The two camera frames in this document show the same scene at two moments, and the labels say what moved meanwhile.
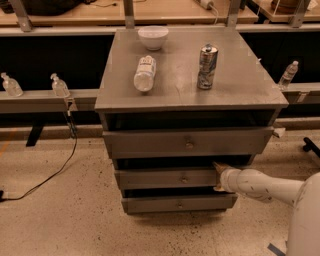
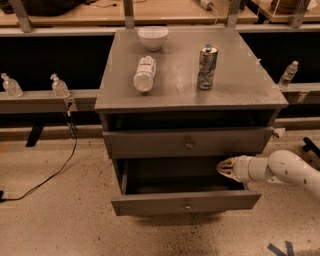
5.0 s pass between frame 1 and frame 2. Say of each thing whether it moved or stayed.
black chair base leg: stayed
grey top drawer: stayed
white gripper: moved
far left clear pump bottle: stayed
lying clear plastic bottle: stayed
